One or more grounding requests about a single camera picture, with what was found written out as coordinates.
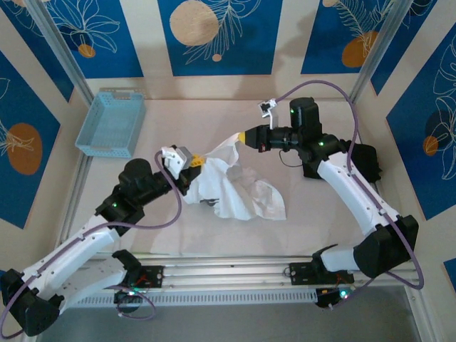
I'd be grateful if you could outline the aluminium corner post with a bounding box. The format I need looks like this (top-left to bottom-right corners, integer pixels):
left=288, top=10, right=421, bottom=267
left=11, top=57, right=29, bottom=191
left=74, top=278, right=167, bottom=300
left=25, top=0, right=96, bottom=105
left=348, top=0, right=408, bottom=105

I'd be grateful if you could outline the grey perforated metal plate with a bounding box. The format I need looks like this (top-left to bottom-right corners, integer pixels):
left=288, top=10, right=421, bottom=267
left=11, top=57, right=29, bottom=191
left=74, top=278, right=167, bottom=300
left=98, top=87, right=149, bottom=100

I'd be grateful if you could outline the light blue plastic basket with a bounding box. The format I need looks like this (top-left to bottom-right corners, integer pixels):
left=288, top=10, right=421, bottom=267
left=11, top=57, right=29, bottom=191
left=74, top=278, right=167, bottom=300
left=73, top=91, right=147, bottom=158

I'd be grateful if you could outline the white table cover sheet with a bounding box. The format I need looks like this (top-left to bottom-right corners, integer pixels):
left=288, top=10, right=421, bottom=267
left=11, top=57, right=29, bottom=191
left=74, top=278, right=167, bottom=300
left=66, top=98, right=393, bottom=257

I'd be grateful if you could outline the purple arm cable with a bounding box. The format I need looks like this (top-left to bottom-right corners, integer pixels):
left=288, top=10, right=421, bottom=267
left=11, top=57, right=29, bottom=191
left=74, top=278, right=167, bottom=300
left=0, top=151, right=183, bottom=338
left=276, top=80, right=425, bottom=311

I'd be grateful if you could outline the black controller box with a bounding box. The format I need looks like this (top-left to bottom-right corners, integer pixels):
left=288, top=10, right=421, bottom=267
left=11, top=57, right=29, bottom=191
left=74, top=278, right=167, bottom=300
left=113, top=287, right=143, bottom=306
left=315, top=286, right=353, bottom=310

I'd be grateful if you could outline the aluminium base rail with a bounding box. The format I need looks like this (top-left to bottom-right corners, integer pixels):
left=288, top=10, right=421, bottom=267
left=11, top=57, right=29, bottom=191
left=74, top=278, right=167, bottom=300
left=71, top=253, right=418, bottom=291

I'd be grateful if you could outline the white t-shirt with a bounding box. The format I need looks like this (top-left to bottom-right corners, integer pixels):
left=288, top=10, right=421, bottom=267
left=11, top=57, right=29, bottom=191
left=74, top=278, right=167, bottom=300
left=183, top=132, right=288, bottom=222

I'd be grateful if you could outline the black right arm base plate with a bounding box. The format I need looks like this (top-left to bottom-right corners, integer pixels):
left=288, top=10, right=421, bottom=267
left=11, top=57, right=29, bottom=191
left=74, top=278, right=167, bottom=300
left=289, top=262, right=356, bottom=286

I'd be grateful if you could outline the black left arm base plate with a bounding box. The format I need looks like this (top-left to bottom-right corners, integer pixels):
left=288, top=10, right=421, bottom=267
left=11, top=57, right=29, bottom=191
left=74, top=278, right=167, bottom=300
left=117, top=265, right=165, bottom=289

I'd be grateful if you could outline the white slotted cable duct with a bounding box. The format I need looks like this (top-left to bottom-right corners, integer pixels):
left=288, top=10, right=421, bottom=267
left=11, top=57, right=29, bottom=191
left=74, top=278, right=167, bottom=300
left=67, top=287, right=318, bottom=310

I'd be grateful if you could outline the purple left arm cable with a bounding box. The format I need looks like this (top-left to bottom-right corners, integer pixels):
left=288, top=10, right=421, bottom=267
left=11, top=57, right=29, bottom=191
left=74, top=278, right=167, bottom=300
left=0, top=151, right=183, bottom=338

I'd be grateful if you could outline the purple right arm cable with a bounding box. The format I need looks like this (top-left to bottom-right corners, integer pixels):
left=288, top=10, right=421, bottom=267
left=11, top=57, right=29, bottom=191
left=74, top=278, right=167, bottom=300
left=276, top=80, right=425, bottom=311

